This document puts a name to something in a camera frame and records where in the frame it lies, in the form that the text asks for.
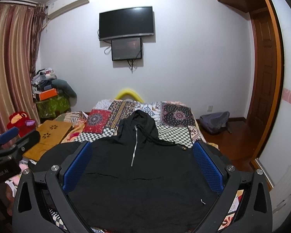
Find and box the black zip hoodie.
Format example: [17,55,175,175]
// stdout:
[28,109,233,233]

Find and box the white air conditioner unit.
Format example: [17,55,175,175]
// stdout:
[48,0,90,19]

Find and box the brown wooden door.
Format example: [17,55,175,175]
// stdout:
[247,8,277,153]

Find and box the patchwork patterned bedspread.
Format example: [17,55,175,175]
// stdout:
[48,98,244,233]

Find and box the red striped curtain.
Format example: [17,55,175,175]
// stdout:
[0,3,46,134]

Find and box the white wall socket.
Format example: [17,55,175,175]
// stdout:
[207,105,213,111]

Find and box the yellow curved bed headboard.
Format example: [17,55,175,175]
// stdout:
[115,88,144,103]

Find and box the green patterned storage box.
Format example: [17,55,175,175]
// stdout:
[36,95,70,118]

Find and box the wall mounted black television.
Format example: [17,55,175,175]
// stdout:
[99,6,154,41]

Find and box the grey green pillow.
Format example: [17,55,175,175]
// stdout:
[51,79,77,98]

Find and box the small black wall monitor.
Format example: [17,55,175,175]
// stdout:
[111,37,143,61]

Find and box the grey backpack on floor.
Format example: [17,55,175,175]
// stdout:
[199,111,231,135]

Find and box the pile of clothes and papers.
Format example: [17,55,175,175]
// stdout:
[31,68,57,94]

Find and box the orange box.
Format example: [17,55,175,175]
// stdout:
[37,88,58,101]

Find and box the bamboo lap desk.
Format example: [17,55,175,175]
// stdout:
[23,120,72,162]

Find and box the red plush toy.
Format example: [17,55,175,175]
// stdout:
[7,111,36,137]

